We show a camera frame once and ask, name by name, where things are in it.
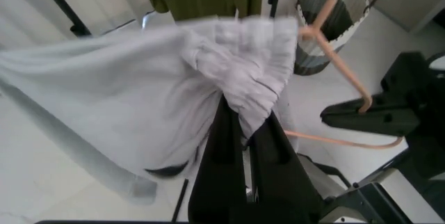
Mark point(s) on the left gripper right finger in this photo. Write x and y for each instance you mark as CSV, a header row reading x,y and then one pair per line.
x,y
281,182

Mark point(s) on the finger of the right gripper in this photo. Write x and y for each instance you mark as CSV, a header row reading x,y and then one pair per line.
x,y
400,125
396,103

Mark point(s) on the pink clothes hanger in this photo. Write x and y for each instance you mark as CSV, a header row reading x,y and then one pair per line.
x,y
344,65

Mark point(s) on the pale grey shorts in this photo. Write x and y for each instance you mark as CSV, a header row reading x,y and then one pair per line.
x,y
121,95

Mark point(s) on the black clothes rack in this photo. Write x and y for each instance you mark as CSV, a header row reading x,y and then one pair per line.
x,y
59,5

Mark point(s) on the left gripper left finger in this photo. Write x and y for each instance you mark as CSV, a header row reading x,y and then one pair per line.
x,y
219,175

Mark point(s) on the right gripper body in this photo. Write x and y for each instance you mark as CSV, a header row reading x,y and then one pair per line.
x,y
427,119

